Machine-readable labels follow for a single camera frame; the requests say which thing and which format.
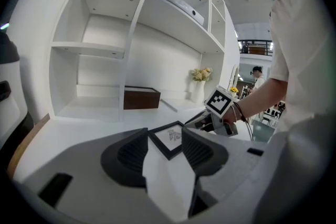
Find white and black machine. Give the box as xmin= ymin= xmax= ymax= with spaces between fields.
xmin=0 ymin=31 xmax=35 ymax=166

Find brown wooden box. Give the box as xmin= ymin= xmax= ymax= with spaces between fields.
xmin=123 ymin=86 xmax=161 ymax=111

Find person's right hand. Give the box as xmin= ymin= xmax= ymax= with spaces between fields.
xmin=223 ymin=105 xmax=239 ymax=126

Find silver bar device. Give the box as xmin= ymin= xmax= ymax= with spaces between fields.
xmin=149 ymin=0 xmax=205 ymax=26

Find white shelf unit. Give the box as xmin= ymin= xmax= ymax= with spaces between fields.
xmin=47 ymin=0 xmax=232 ymax=124

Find small black picture frame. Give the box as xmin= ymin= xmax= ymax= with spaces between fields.
xmin=148 ymin=120 xmax=185 ymax=161

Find person's right forearm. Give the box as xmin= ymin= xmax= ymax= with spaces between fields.
xmin=235 ymin=77 xmax=289 ymax=124

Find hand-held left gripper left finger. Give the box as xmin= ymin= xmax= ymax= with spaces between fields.
xmin=14 ymin=127 xmax=170 ymax=224

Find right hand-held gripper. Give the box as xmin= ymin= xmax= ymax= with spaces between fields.
xmin=183 ymin=86 xmax=239 ymax=137

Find pale flower bouquet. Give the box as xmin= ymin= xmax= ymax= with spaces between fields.
xmin=190 ymin=67 xmax=213 ymax=82

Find black wrist bands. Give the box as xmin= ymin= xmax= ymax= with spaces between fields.
xmin=232 ymin=101 xmax=248 ymax=123

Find black railing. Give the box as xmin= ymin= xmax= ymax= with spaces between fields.
xmin=237 ymin=39 xmax=274 ymax=57

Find person's cream shirt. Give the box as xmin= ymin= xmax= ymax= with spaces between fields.
xmin=251 ymin=0 xmax=336 ymax=224

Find white desk with drawers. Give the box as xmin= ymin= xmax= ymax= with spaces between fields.
xmin=12 ymin=97 xmax=263 ymax=221

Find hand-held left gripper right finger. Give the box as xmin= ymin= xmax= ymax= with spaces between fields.
xmin=181 ymin=127 xmax=275 ymax=219

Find white vase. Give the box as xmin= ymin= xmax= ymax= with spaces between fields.
xmin=190 ymin=80 xmax=206 ymax=104

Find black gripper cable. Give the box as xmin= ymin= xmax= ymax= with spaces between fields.
xmin=244 ymin=119 xmax=255 ymax=142

